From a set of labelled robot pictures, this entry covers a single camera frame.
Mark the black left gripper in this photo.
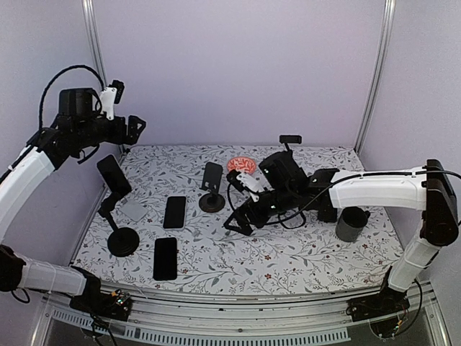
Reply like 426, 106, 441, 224
75, 110, 147, 148

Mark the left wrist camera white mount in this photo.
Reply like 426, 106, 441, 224
99, 79, 125, 120

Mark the red white patterned bowl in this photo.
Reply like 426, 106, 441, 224
227, 156, 257, 174

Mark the tall black clamp phone stand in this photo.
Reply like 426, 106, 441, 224
279, 135, 302, 155

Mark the small round base phone stand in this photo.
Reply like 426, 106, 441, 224
199, 162, 225, 213

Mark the right aluminium frame post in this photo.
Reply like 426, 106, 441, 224
354, 0, 396, 156

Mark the black phone with white edge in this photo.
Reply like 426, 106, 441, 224
163, 196, 187, 229

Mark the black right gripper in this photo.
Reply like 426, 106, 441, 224
223, 185, 297, 236

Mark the floral patterned tablecloth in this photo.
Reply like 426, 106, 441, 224
74, 145, 403, 296

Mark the dark grey mug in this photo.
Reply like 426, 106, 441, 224
335, 207, 370, 242

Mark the white flat phone stand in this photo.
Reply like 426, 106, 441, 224
120, 200, 148, 222

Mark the black gooseneck stand round base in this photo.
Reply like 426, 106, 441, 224
98, 192, 140, 257

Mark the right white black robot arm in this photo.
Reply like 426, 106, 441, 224
224, 148, 459, 321

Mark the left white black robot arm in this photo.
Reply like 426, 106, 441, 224
1, 81, 146, 321

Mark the left aluminium frame post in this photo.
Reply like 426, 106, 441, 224
81, 0, 107, 85

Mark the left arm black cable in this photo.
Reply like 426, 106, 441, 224
37, 64, 107, 130

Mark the aluminium frame post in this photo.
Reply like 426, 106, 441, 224
354, 0, 396, 156
81, 0, 107, 85

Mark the aluminium front rail base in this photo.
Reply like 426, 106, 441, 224
31, 282, 455, 345

